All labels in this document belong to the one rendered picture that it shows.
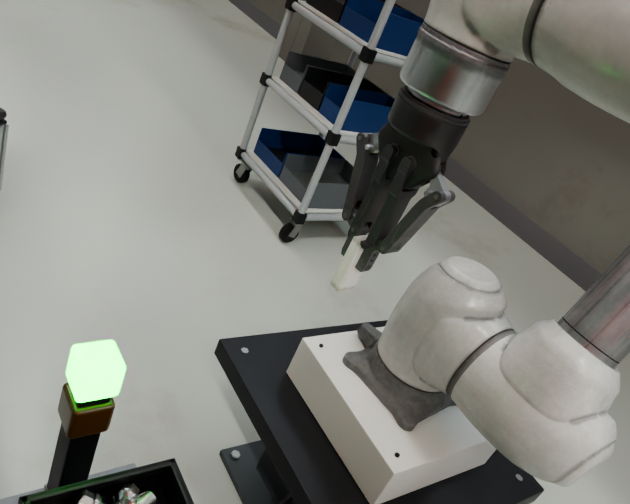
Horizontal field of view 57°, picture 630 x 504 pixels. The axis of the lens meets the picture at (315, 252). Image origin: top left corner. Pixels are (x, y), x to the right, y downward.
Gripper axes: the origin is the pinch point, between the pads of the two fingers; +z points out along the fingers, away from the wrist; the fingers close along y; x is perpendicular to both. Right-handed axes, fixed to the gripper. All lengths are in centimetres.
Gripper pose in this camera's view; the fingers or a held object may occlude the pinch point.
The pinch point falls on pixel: (354, 263)
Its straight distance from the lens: 66.1
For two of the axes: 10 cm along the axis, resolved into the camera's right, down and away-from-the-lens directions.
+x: -7.1, 1.0, -7.0
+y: -6.0, -6.0, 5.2
